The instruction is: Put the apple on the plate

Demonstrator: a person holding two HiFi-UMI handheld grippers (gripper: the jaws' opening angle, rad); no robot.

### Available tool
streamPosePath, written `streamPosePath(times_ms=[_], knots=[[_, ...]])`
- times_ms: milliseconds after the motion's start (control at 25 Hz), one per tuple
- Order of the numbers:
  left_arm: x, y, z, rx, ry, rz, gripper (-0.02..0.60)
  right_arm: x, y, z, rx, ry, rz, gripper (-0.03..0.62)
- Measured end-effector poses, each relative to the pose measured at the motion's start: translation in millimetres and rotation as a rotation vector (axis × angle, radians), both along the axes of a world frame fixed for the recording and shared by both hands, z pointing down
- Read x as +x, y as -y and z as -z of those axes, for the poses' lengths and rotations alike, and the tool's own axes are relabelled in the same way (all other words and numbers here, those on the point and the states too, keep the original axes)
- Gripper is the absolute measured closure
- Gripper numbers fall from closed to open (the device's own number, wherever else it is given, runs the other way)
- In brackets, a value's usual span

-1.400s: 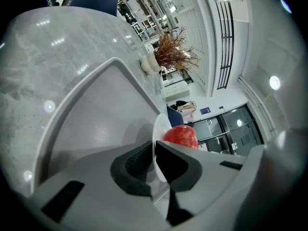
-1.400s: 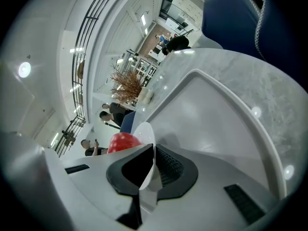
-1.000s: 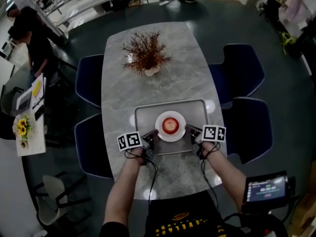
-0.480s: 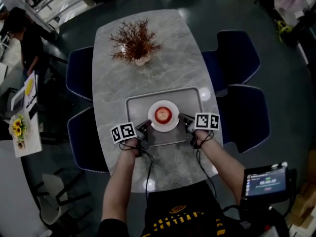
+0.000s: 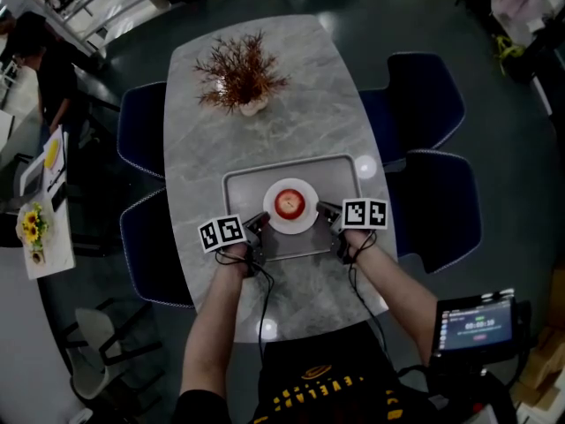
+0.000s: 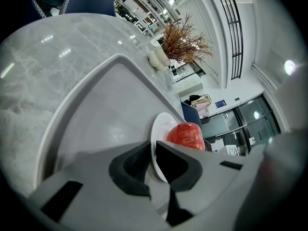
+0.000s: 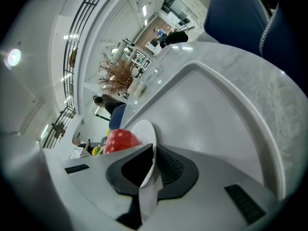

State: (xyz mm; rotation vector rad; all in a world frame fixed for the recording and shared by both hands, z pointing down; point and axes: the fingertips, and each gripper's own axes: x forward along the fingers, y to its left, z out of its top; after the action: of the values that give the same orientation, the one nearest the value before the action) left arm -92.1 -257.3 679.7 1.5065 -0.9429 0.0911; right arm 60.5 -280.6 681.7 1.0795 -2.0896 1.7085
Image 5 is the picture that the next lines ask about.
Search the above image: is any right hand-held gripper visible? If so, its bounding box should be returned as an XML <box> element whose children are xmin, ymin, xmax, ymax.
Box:
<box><xmin>315</xmin><ymin>197</ymin><xmax>388</xmax><ymax>265</ymax></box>

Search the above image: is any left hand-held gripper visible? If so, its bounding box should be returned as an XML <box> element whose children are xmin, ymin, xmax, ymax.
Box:
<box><xmin>197</xmin><ymin>210</ymin><xmax>272</xmax><ymax>278</ymax></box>

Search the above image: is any white round saucer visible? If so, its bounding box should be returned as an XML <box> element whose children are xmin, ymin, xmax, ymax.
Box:
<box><xmin>262</xmin><ymin>177</ymin><xmax>320</xmax><ymax>236</ymax></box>

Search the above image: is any red apple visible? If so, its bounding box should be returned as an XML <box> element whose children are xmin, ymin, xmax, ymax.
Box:
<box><xmin>274</xmin><ymin>188</ymin><xmax>307</xmax><ymax>221</ymax></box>

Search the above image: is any grey rectangular tray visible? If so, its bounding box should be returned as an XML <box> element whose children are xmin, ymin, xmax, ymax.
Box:
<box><xmin>221</xmin><ymin>153</ymin><xmax>363</xmax><ymax>262</ymax></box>

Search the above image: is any person's left forearm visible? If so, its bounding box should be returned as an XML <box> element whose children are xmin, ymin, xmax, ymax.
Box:
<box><xmin>178</xmin><ymin>241</ymin><xmax>251</xmax><ymax>399</ymax></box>

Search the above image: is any person's right forearm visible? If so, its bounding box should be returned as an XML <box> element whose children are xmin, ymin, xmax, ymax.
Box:
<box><xmin>343</xmin><ymin>229</ymin><xmax>439</xmax><ymax>368</ymax></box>

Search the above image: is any dark blue padded chair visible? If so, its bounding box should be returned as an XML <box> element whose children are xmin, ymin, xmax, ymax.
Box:
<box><xmin>117</xmin><ymin>80</ymin><xmax>169</xmax><ymax>180</ymax></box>
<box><xmin>383</xmin><ymin>148</ymin><xmax>483</xmax><ymax>276</ymax></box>
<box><xmin>118</xmin><ymin>186</ymin><xmax>198</xmax><ymax>309</ymax></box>
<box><xmin>358</xmin><ymin>51</ymin><xmax>467</xmax><ymax>165</ymax></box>

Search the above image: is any white lobed vase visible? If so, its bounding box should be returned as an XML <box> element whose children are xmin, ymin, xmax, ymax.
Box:
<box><xmin>238</xmin><ymin>95</ymin><xmax>270</xmax><ymax>117</ymax></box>

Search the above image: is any reddish dried plant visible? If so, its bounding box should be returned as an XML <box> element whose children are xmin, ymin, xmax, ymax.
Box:
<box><xmin>192</xmin><ymin>29</ymin><xmax>290</xmax><ymax>113</ymax></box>

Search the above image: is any person's black printed jersey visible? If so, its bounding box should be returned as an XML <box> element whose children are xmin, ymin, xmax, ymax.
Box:
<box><xmin>171</xmin><ymin>320</ymin><xmax>517</xmax><ymax>424</ymax></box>

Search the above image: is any black screen device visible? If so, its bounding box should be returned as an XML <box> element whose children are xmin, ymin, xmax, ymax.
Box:
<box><xmin>430</xmin><ymin>289</ymin><xmax>531</xmax><ymax>364</ymax></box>

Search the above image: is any black phone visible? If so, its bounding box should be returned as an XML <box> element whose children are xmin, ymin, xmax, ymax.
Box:
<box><xmin>49</xmin><ymin>182</ymin><xmax>68</xmax><ymax>214</ymax></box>

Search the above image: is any grey chair with black legs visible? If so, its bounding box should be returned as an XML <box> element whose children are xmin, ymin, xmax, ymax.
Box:
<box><xmin>59</xmin><ymin>298</ymin><xmax>167</xmax><ymax>414</ymax></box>

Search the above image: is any white side table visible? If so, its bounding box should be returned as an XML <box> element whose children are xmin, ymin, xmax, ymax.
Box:
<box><xmin>16</xmin><ymin>125</ymin><xmax>77</xmax><ymax>281</ymax></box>

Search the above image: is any yellow flat object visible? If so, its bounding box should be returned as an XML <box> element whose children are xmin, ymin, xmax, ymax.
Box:
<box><xmin>42</xmin><ymin>138</ymin><xmax>61</xmax><ymax>170</ymax></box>

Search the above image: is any sunflower bouquet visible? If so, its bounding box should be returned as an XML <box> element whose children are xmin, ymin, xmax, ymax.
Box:
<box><xmin>17</xmin><ymin>201</ymin><xmax>49</xmax><ymax>255</ymax></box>

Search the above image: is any cardboard box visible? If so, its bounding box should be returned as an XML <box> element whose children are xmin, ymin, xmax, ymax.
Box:
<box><xmin>511</xmin><ymin>262</ymin><xmax>565</xmax><ymax>414</ymax></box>

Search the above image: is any black cable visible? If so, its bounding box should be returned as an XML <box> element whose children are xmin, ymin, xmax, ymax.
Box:
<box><xmin>347</xmin><ymin>231</ymin><xmax>392</xmax><ymax>364</ymax></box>
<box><xmin>215</xmin><ymin>244</ymin><xmax>275</xmax><ymax>361</ymax></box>

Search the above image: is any yellow green frame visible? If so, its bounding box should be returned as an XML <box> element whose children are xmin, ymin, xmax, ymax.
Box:
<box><xmin>493</xmin><ymin>34</ymin><xmax>527</xmax><ymax>78</ymax></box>

